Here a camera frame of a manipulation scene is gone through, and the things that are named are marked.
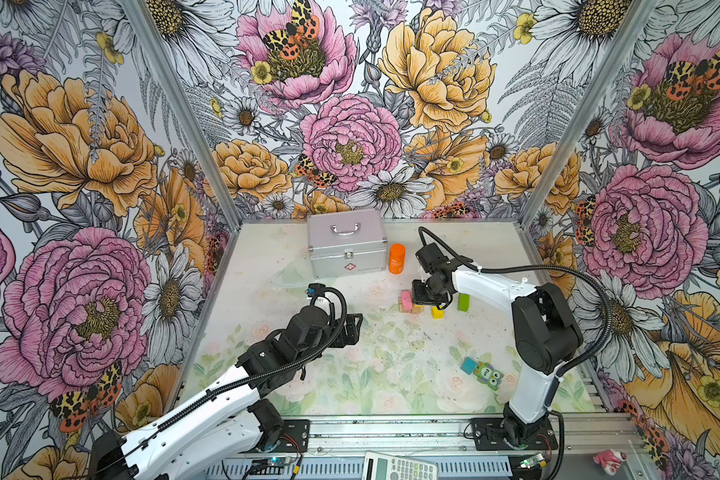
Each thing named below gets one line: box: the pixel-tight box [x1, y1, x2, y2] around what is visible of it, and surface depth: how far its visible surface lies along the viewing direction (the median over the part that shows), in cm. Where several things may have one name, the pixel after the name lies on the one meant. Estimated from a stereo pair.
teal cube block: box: [460, 356, 477, 375], surface depth 87 cm
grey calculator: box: [361, 451, 439, 480], surface depth 70 cm
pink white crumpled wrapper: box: [592, 448, 628, 476], surface depth 70 cm
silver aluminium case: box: [307, 210, 387, 279], surface depth 100 cm
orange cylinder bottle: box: [389, 243, 405, 275], surface depth 103 cm
